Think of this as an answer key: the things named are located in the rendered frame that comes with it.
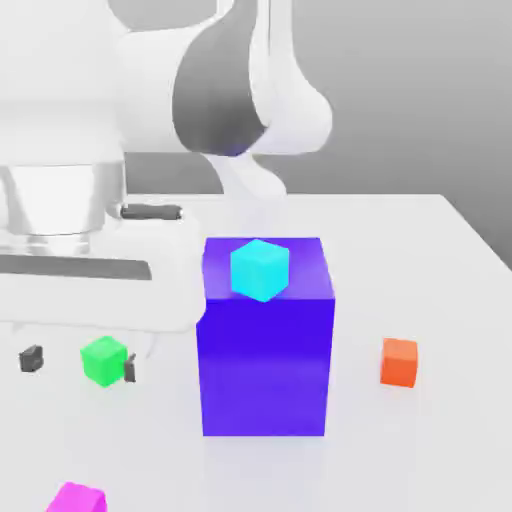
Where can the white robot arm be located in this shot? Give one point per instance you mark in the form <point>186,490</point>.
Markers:
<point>144,92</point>

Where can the small magenta cube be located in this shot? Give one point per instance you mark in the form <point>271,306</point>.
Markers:
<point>78,499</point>

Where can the large purple box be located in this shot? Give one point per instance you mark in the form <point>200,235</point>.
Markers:
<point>264,368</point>

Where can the small green cube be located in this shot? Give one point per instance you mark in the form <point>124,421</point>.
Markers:
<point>103,362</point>

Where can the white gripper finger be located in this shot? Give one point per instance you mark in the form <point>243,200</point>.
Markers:
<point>130,368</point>
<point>31,359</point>

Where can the small orange cube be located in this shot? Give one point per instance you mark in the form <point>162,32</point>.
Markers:
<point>398,363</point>

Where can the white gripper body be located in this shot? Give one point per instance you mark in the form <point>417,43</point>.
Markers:
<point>100,300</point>

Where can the small cyan cube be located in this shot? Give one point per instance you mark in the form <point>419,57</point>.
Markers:
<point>260,270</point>

